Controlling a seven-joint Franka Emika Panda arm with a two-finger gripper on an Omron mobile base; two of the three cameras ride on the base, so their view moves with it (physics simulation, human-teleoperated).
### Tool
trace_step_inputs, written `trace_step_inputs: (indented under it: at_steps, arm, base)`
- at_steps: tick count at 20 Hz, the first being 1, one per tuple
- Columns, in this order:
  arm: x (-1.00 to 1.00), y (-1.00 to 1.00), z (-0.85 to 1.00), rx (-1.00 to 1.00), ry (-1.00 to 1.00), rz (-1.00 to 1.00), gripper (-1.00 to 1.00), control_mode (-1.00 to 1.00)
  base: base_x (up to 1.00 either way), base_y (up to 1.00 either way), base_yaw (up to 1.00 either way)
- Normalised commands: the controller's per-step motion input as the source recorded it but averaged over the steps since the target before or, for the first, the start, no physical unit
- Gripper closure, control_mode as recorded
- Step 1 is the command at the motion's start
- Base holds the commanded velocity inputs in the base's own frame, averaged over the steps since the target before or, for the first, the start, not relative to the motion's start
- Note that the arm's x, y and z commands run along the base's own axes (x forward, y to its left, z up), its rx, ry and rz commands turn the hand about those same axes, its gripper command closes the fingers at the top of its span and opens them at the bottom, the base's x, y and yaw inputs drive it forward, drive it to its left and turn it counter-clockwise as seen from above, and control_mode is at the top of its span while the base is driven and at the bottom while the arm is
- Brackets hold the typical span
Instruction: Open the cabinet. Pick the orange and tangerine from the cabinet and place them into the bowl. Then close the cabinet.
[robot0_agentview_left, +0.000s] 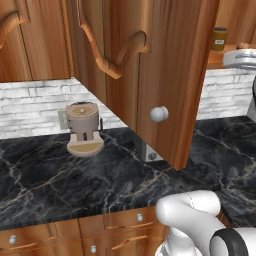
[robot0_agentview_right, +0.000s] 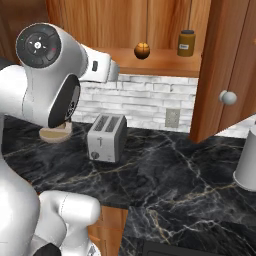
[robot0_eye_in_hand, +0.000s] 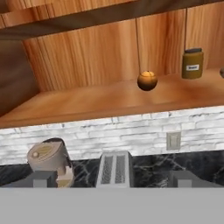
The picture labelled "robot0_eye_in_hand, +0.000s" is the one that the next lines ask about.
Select silver toaster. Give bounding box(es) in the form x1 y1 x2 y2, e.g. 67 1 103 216
95 150 135 188

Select beige coffee machine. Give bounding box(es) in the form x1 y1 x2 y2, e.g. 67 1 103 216
26 137 75 188

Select yellow jar with dark lid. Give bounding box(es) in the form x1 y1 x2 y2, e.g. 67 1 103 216
181 47 205 81

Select wooden cabinet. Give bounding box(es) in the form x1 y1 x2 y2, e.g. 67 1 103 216
0 0 224 130

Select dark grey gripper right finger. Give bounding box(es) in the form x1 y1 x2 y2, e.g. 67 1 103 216
169 170 223 188

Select grey wall socket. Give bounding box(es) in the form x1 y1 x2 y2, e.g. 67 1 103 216
165 131 182 151

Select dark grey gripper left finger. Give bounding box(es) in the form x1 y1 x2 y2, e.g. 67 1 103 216
2 170 59 188

